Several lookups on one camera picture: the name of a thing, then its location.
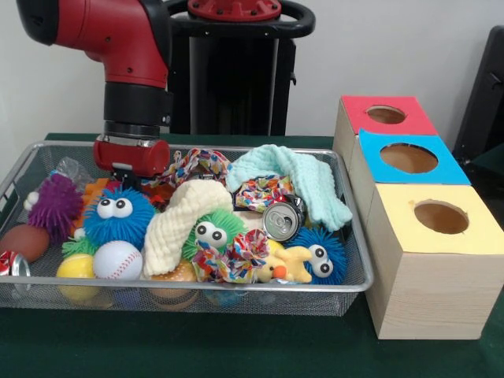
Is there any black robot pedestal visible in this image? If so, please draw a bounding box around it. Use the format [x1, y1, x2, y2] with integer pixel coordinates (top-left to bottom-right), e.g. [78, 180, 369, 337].
[167, 0, 317, 135]

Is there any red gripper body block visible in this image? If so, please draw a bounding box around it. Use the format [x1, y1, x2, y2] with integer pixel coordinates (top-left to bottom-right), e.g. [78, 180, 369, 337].
[93, 135, 171, 177]

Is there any black stand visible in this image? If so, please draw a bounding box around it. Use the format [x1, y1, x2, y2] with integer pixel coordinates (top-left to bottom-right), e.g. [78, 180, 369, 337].
[452, 25, 504, 158]

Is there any green covered side table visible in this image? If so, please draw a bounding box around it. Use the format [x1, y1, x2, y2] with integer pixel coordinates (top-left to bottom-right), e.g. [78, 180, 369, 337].
[470, 142, 504, 190]

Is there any green spiky ball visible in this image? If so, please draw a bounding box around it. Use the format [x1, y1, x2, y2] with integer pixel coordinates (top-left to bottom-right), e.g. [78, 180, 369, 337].
[183, 208, 247, 261]

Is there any cream muslin cloth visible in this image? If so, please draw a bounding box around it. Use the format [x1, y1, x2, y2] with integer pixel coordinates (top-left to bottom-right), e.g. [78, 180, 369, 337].
[142, 180, 233, 279]

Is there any yellow plush duck toy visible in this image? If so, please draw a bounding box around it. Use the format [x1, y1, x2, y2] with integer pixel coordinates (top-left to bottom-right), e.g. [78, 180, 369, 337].
[256, 246, 313, 284]

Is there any dark green table cloth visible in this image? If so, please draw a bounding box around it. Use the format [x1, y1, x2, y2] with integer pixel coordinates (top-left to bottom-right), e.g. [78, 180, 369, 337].
[0, 132, 504, 378]

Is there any light blue muslin cloth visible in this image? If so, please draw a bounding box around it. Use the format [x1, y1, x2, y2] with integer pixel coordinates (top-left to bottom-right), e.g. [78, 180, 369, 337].
[226, 144, 354, 232]

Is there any wooden three-hole box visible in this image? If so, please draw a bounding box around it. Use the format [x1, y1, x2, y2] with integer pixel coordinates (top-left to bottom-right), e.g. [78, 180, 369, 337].
[332, 94, 504, 340]

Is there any white baseball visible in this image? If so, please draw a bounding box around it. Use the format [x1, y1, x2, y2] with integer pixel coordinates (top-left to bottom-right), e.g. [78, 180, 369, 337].
[93, 240, 143, 280]

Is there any shallow clear mesh bin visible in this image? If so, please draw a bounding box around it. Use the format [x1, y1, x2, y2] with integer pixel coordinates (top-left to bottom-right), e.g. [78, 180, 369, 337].
[0, 140, 374, 318]

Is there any colourful rope knot toy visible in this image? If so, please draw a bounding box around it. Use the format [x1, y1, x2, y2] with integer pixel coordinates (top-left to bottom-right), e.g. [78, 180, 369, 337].
[192, 230, 271, 284]

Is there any purple spiky ball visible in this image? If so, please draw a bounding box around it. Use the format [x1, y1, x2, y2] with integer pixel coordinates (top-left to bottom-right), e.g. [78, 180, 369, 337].
[24, 175, 84, 243]

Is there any crushed drink can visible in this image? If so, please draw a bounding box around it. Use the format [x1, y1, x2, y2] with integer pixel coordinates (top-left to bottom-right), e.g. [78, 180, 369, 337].
[262, 195, 308, 243]

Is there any blue spiky ball with eyes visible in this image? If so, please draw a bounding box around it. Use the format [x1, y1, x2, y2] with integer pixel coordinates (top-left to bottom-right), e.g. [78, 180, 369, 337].
[83, 187, 155, 251]
[285, 227, 347, 286]

